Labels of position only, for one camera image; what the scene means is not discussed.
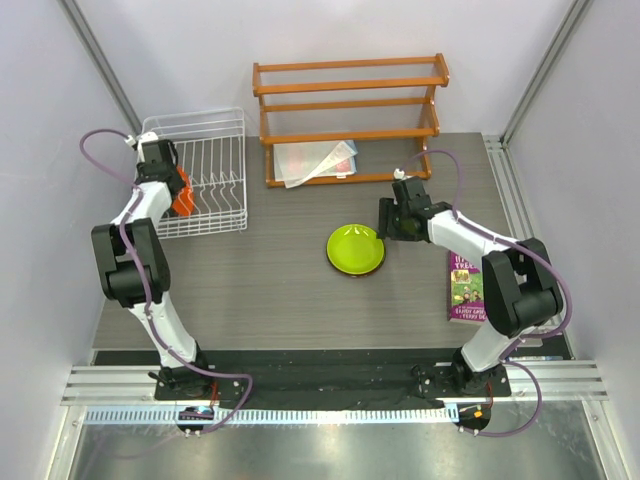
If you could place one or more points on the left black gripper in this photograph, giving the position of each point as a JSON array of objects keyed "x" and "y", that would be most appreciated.
[{"x": 178, "y": 178}]

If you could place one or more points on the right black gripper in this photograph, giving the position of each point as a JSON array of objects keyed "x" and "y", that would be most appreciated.
[{"x": 387, "y": 208}]

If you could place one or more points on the orange plate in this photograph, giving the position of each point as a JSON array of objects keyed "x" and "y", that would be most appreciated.
[{"x": 184, "y": 203}]

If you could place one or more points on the green plate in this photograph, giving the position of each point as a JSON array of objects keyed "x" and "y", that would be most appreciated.
[{"x": 354, "y": 238}]

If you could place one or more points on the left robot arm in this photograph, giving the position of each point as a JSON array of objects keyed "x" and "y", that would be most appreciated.
[{"x": 134, "y": 270}]

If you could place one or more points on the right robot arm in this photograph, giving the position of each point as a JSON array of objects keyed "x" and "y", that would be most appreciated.
[{"x": 522, "y": 290}]

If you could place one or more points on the orange wooden shelf rack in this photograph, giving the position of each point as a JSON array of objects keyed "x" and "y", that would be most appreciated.
[{"x": 357, "y": 100}]

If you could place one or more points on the clear plastic document sleeve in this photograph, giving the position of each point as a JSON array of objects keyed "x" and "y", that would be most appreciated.
[{"x": 298, "y": 163}]

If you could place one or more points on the purple treehouse book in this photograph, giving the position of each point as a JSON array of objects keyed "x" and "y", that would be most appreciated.
[{"x": 465, "y": 292}]

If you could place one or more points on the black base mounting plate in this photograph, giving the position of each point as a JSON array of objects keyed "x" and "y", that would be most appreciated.
[{"x": 329, "y": 380}]

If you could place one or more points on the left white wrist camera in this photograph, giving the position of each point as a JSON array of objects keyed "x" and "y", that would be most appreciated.
[{"x": 135, "y": 142}]

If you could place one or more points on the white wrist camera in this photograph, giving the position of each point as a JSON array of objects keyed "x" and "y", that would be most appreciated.
[
  {"x": 135, "y": 142},
  {"x": 400, "y": 175}
]

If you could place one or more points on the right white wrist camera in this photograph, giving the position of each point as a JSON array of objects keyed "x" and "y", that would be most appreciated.
[{"x": 400, "y": 175}]

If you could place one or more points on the white wire dish rack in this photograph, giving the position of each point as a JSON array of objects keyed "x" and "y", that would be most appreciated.
[{"x": 211, "y": 151}]

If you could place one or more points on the slotted cable duct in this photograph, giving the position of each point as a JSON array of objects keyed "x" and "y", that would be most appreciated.
[{"x": 181, "y": 415}]

